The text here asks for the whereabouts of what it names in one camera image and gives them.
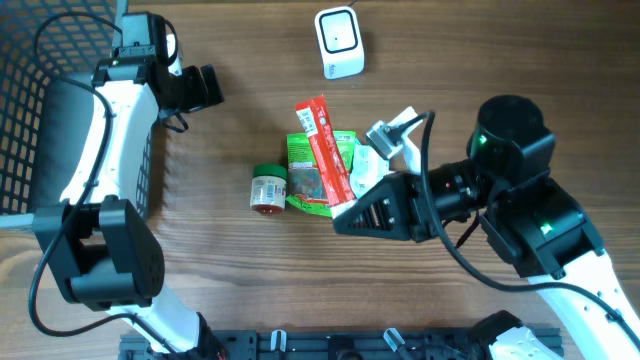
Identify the red stick packet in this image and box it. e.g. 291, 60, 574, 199
295, 95, 356, 219

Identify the mint green wipes pack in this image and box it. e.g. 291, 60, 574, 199
349, 141, 392, 198

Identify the green gummy candy bag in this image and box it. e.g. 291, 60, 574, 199
286, 131, 356, 218

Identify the green lid spice jar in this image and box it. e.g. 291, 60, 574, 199
250, 164, 288, 215

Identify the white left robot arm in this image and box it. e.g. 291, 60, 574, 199
33, 12, 228, 359

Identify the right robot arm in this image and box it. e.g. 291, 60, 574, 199
333, 95, 639, 359

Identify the white barcode scanner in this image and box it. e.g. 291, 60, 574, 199
314, 6, 365, 80

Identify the grey plastic basket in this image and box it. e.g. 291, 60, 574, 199
1, 1, 159, 231

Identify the black right camera cable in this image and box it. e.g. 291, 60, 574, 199
394, 110, 640, 341

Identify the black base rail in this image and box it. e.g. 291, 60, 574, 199
118, 327, 565, 360

